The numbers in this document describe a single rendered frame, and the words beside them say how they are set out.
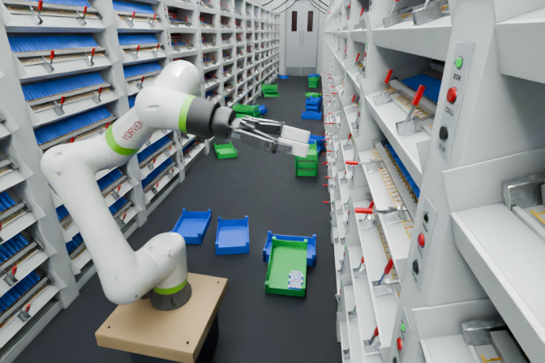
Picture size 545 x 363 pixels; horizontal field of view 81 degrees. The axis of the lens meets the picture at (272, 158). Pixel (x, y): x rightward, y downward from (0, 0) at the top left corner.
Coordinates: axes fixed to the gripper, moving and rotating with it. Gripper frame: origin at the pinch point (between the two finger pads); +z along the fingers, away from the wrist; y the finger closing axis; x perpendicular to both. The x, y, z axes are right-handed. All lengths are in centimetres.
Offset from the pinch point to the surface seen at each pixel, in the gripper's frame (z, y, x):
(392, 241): 21.4, 19.0, -8.2
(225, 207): -38, -135, -111
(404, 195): 24.6, 7.8, -3.4
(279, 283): 10, -59, -98
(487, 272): 17, 48, 9
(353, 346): 33, -4, -63
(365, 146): 22.1, -30.0, -6.0
